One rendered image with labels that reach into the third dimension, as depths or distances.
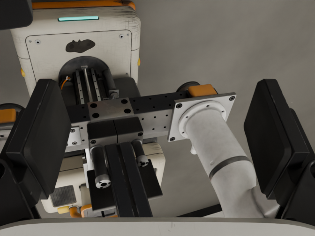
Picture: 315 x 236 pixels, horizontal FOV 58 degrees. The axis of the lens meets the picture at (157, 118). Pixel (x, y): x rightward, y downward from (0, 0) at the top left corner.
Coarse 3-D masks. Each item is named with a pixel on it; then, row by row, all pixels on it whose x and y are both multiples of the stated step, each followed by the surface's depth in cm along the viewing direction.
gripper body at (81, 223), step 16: (16, 224) 7; (32, 224) 7; (48, 224) 7; (64, 224) 7; (80, 224) 7; (96, 224) 7; (112, 224) 7; (128, 224) 7; (144, 224) 7; (160, 224) 7; (176, 224) 7; (192, 224) 7; (208, 224) 7; (224, 224) 7; (240, 224) 7; (256, 224) 7; (272, 224) 7; (288, 224) 7; (304, 224) 7
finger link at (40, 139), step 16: (48, 80) 12; (32, 96) 11; (48, 96) 11; (32, 112) 10; (48, 112) 11; (64, 112) 13; (16, 128) 10; (32, 128) 10; (48, 128) 11; (64, 128) 13; (16, 144) 9; (32, 144) 10; (48, 144) 11; (64, 144) 13; (16, 160) 9; (32, 160) 10; (48, 160) 11; (16, 176) 9; (32, 176) 10; (48, 176) 11; (32, 192) 10; (48, 192) 11
